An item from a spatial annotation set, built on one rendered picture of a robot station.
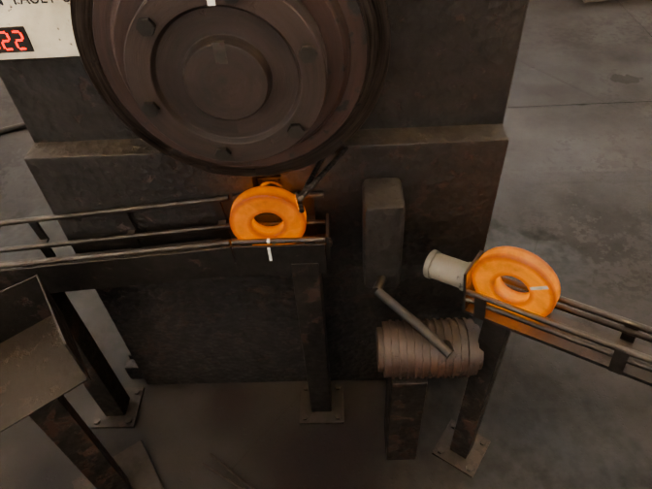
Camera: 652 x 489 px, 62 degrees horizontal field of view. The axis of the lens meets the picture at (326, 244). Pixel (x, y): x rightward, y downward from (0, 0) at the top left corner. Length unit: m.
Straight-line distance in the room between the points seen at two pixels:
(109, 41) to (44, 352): 0.63
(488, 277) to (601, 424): 0.84
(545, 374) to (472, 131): 0.94
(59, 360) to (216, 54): 0.69
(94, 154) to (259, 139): 0.44
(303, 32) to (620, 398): 1.45
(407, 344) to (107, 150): 0.73
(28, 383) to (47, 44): 0.62
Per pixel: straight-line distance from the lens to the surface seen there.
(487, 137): 1.11
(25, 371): 1.21
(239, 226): 1.11
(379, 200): 1.05
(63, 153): 1.21
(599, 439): 1.76
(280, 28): 0.75
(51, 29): 1.10
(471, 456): 1.63
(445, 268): 1.08
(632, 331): 1.09
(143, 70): 0.82
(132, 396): 1.82
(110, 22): 0.88
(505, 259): 1.00
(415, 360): 1.16
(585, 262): 2.17
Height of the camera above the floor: 1.48
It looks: 45 degrees down
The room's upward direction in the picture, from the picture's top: 4 degrees counter-clockwise
